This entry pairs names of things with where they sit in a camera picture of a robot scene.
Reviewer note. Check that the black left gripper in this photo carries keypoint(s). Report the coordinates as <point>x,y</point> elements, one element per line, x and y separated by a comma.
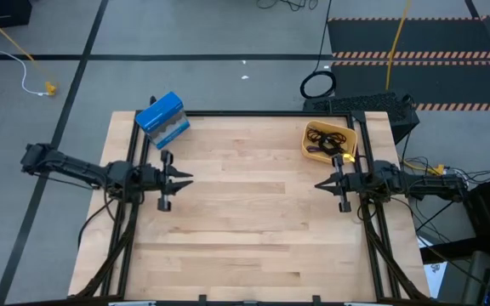
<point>149,178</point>

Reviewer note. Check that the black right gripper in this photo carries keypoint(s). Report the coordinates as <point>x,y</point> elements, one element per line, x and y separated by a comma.
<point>355,183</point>

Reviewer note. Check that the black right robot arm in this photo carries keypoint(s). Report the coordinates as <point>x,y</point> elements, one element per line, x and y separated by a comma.
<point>423,185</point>

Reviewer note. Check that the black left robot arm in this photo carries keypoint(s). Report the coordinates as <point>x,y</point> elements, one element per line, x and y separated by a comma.
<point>83,168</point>

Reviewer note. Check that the yellow tag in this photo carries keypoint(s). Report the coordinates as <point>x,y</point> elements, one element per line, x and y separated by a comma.
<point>348,157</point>

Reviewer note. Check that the yellow plastic bin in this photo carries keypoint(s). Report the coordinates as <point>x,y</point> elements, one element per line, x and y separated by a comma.
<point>313,158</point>

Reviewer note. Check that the blue game controller box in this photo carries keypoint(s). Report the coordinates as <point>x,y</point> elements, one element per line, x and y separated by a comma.
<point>160,112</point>

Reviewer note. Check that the white paper sheet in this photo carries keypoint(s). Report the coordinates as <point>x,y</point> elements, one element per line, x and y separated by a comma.
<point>432,276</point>

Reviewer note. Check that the black metal bar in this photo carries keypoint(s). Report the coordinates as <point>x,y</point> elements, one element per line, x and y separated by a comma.
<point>449,253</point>

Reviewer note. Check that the black bag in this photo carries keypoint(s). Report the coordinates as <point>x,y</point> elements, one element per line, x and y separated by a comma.
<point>483,208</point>

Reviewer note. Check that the grey desk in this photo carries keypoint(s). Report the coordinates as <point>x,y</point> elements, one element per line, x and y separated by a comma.
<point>470,276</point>

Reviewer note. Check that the black hazard striped mat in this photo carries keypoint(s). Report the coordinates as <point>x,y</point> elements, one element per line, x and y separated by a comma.
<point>440,38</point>

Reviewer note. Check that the black aluminium table frame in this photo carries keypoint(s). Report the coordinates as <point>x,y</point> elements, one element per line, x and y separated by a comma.
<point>270,113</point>

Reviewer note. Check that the silver frame bracket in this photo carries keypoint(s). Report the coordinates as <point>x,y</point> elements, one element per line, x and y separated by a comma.
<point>132,303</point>

